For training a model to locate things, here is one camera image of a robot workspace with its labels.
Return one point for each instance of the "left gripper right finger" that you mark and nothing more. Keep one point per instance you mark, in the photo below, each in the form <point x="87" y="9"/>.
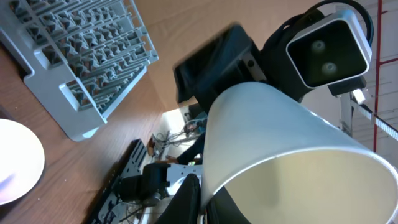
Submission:
<point x="222" y="209"/>

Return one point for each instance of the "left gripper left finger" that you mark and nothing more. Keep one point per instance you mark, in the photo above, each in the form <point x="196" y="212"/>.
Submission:
<point x="184" y="206"/>

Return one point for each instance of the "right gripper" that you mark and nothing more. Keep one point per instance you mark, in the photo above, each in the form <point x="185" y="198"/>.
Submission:
<point x="231" y="57"/>

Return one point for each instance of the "white plastic cup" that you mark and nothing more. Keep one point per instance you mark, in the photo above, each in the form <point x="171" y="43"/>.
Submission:
<point x="282" y="163"/>

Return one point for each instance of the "grey dishwasher rack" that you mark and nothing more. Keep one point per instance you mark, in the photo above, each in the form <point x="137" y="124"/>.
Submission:
<point x="81" y="57"/>

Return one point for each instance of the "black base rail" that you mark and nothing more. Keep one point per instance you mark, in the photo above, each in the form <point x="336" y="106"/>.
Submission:
<point x="108" y="205"/>

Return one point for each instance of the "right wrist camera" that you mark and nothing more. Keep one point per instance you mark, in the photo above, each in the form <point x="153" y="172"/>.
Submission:
<point x="332" y="50"/>

